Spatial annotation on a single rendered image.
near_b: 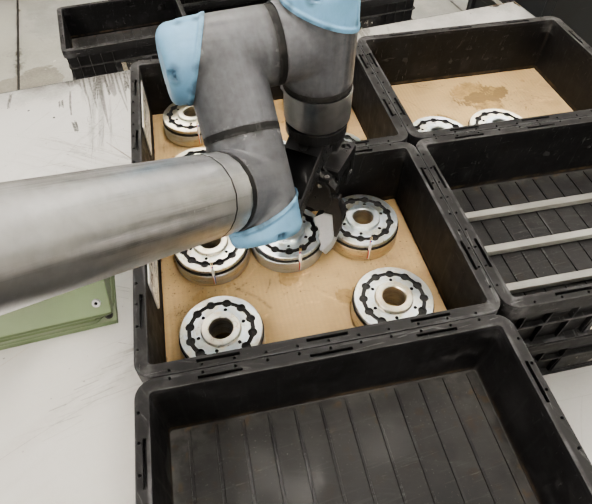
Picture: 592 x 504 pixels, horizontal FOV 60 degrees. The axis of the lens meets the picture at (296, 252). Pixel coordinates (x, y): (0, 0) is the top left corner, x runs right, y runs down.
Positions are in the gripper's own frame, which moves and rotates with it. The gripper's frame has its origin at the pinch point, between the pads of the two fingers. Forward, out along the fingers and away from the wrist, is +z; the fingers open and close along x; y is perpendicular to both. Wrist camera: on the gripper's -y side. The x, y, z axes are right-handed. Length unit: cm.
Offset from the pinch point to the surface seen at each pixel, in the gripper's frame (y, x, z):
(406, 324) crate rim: -11.8, -17.1, -8.0
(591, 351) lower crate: 6.3, -41.3, 9.2
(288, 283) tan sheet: -5.9, -0.1, 2.0
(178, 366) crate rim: -26.4, 2.2, -8.1
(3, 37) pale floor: 128, 235, 86
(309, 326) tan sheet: -10.9, -5.5, 2.0
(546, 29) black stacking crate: 64, -21, -6
